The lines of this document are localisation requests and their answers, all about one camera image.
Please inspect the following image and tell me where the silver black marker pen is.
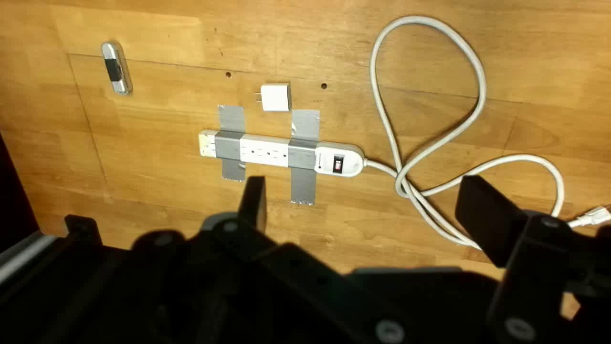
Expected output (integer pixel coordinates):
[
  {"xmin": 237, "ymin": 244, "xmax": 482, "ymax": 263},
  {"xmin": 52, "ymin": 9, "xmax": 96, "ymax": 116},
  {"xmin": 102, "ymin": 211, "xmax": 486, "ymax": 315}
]
[{"xmin": 102, "ymin": 39, "xmax": 132, "ymax": 95}]

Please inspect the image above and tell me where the white charger head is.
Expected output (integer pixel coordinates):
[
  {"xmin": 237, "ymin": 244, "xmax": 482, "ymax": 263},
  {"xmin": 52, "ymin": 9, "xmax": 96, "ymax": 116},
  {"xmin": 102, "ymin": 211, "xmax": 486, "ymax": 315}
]
[{"xmin": 260, "ymin": 83, "xmax": 291, "ymax": 112}]

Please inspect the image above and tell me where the white power strip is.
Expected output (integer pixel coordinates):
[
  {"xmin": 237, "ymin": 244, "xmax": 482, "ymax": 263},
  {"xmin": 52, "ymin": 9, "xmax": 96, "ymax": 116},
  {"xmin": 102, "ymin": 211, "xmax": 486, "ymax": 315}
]
[{"xmin": 199, "ymin": 129, "xmax": 365, "ymax": 177}]

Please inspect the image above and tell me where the grey tape strip far end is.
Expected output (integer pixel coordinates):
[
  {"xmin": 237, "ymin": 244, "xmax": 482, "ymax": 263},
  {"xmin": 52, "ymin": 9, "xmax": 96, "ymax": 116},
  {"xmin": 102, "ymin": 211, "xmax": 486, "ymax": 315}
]
[{"xmin": 215, "ymin": 104, "xmax": 245, "ymax": 179}]

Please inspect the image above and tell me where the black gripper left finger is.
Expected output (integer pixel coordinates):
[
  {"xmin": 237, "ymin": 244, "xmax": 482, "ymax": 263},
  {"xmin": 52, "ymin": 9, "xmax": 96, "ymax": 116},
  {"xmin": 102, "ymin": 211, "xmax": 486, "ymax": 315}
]
[{"xmin": 239, "ymin": 175, "xmax": 268, "ymax": 231}]

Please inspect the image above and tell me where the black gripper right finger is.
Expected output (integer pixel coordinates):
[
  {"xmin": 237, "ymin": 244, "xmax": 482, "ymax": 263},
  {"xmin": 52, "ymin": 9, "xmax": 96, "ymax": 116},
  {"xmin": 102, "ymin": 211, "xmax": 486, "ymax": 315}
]
[{"xmin": 455, "ymin": 175, "xmax": 528, "ymax": 267}]

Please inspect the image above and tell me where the grey tape strip near switch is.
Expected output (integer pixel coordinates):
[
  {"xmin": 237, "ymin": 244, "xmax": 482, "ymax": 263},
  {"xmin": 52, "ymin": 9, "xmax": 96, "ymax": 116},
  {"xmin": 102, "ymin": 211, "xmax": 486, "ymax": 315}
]
[{"xmin": 289, "ymin": 108, "xmax": 321, "ymax": 206}]

